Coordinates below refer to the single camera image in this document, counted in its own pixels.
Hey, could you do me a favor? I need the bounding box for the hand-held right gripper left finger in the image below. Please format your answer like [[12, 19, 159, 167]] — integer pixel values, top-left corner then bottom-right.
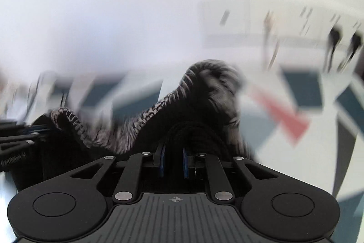
[[67, 143, 167, 204]]

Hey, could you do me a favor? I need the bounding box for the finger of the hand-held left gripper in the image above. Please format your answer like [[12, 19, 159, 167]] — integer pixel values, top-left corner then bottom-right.
[[0, 122, 54, 150]]

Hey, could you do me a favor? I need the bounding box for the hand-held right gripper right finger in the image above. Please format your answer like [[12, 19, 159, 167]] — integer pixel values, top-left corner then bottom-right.
[[182, 146, 281, 202]]

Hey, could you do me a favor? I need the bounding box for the black patterned knit sweater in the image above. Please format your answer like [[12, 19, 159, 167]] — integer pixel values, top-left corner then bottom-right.
[[31, 59, 257, 193]]

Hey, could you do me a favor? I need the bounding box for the white coaxial wall plate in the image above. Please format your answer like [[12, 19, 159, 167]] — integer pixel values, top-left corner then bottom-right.
[[199, 0, 251, 46]]

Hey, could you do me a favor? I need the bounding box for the white network wall plate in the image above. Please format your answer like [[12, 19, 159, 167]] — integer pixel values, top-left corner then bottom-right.
[[250, 1, 288, 46]]

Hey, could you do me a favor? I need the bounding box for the white network cable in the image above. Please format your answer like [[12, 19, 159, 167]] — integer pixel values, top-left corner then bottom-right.
[[262, 12, 281, 70]]

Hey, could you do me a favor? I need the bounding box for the white wall socket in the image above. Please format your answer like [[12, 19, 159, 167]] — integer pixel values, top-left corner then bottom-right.
[[321, 4, 348, 46], [346, 5, 364, 47], [287, 2, 322, 46]]

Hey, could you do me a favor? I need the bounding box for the black power plug with cable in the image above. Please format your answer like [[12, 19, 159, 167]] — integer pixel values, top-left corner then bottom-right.
[[324, 23, 345, 73], [340, 23, 364, 70]]

